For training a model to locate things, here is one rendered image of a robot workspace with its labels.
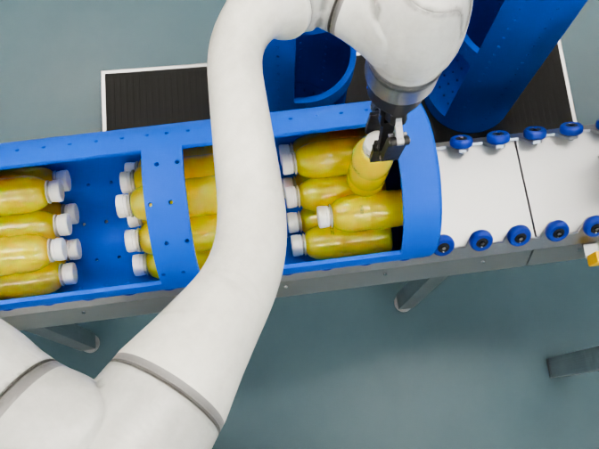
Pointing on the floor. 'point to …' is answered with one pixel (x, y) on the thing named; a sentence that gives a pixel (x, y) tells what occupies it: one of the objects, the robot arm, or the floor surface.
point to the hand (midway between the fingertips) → (379, 136)
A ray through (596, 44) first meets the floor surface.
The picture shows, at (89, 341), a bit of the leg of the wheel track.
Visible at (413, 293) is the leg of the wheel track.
